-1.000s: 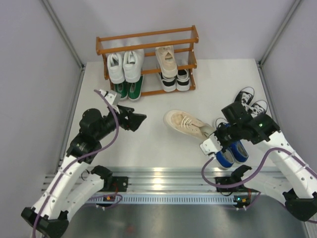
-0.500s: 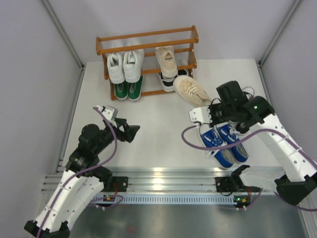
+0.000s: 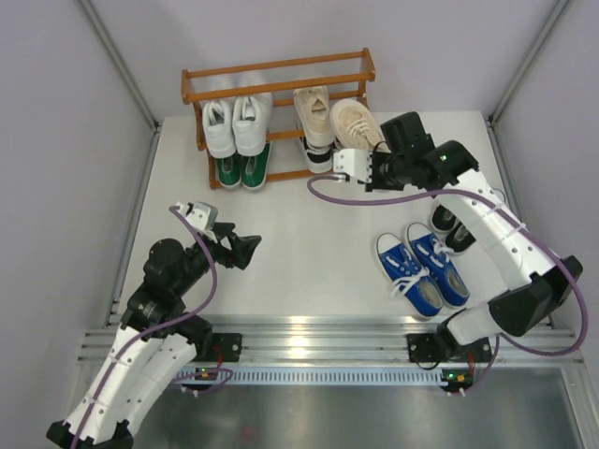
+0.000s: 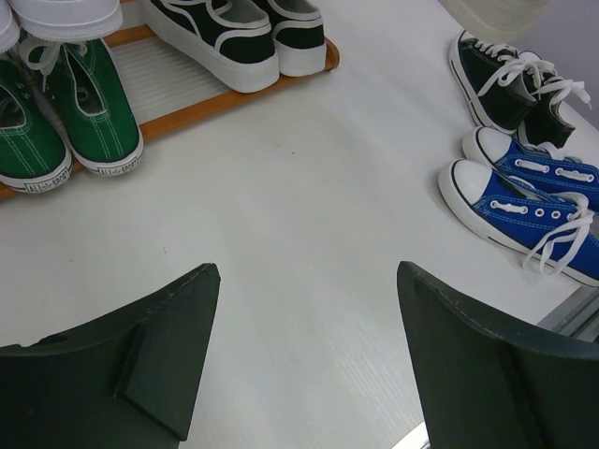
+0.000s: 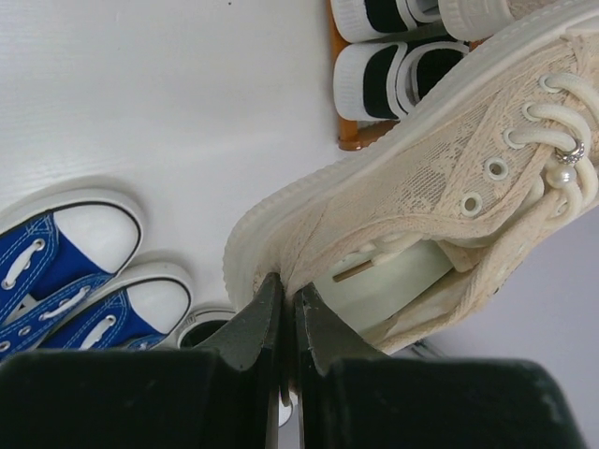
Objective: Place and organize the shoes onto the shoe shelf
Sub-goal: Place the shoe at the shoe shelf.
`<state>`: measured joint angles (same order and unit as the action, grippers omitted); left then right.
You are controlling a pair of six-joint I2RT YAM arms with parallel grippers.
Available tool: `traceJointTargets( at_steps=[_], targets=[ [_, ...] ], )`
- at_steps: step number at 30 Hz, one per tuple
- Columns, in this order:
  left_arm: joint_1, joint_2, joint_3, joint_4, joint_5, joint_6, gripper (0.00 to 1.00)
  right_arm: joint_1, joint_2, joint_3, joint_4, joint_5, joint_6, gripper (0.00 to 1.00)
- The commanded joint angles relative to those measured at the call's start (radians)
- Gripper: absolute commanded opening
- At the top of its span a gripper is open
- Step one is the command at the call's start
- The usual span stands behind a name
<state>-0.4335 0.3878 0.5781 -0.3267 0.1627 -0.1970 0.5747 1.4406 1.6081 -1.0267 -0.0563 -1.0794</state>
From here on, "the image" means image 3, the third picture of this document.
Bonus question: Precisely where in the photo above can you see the green sneaker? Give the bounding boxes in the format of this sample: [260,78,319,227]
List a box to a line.
[215,153,241,190]
[241,142,270,191]

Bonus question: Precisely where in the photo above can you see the black white sneaker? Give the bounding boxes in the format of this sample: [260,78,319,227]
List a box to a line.
[330,139,345,173]
[299,137,333,174]

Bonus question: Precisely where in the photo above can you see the blue sneaker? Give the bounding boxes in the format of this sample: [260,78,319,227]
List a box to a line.
[406,223,470,308]
[374,233,443,320]

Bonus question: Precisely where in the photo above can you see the aluminium mounting rail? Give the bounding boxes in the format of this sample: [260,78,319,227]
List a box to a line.
[77,315,583,368]

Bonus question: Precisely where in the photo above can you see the wooden two-tier shoe rack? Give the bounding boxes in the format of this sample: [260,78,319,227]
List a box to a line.
[180,46,377,192]

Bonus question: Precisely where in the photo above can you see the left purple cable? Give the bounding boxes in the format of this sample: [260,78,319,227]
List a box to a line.
[69,205,235,445]

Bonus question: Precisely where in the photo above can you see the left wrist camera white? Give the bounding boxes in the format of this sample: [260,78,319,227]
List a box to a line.
[175,201,218,235]

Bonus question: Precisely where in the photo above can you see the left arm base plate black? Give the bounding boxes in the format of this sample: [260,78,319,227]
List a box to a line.
[193,333,243,363]

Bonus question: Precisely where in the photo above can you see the beige sneaker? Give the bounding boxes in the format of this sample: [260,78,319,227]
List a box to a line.
[330,98,389,152]
[294,85,335,148]

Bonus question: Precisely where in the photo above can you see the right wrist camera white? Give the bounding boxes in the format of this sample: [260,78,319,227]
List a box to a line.
[336,149,373,183]

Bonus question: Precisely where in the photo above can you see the slotted grey cable duct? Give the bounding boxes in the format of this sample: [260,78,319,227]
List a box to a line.
[172,363,474,385]

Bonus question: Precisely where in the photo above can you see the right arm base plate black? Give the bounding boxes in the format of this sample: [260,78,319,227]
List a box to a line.
[406,332,492,366]

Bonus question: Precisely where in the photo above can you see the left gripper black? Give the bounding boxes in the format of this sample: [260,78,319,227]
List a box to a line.
[174,222,260,297]

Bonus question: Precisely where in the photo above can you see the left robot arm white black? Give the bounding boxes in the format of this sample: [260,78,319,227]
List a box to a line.
[46,223,262,448]

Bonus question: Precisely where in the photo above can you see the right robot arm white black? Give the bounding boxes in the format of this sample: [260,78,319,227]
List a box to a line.
[367,112,589,361]

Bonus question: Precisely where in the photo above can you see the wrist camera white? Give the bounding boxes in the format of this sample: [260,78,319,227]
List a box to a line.
[336,149,373,183]
[175,201,218,235]

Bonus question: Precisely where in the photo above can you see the black canvas sneaker lower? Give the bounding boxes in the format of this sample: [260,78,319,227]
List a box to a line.
[429,200,475,255]

